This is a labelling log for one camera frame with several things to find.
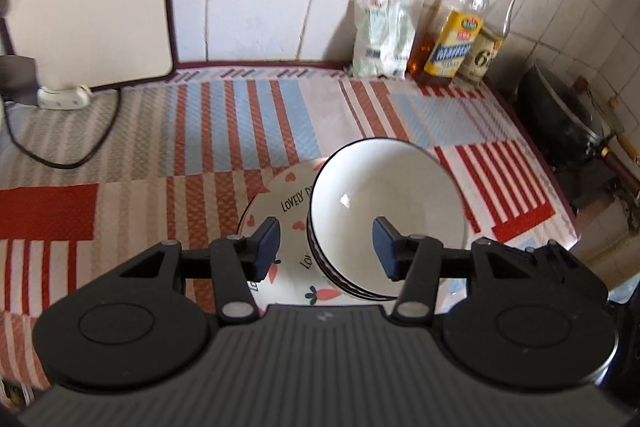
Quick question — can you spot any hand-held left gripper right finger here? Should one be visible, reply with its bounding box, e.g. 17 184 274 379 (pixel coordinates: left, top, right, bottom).
372 215 538 324

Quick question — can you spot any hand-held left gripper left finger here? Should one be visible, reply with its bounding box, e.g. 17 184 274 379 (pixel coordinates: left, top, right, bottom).
117 216 282 326

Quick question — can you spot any pink bear print plate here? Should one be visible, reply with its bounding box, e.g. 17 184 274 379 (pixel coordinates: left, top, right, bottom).
236 158 401 308

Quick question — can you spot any white ribbed bowl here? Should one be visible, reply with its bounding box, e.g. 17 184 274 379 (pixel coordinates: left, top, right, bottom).
306 138 470 300
306 227 401 301
310 247 397 306

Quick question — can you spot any striped table mat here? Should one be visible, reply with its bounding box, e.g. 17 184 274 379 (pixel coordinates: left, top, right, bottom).
0 62 583 388

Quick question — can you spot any black cooking pot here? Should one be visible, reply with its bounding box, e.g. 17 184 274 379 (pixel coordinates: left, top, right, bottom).
516 62 640 200

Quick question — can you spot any black gas stove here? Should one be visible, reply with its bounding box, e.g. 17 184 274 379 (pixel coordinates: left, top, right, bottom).
547 147 640 233

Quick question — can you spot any white plastic seasoning bag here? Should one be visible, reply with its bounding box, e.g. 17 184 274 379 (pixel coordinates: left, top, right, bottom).
351 0 416 80

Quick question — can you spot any yellow label cooking wine bottle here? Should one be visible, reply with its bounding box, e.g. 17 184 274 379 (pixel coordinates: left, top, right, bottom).
424 0 496 80

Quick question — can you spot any yellow cap vinegar bottle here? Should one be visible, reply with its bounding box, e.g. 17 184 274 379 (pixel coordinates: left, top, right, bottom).
457 0 523 85

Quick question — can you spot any glass pot lid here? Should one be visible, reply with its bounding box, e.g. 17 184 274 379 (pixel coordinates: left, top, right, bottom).
530 62 606 142

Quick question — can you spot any white power strip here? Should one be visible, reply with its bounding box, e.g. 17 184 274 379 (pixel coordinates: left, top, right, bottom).
36 85 93 110

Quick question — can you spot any black power cord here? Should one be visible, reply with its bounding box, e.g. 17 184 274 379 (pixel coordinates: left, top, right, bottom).
0 84 123 169

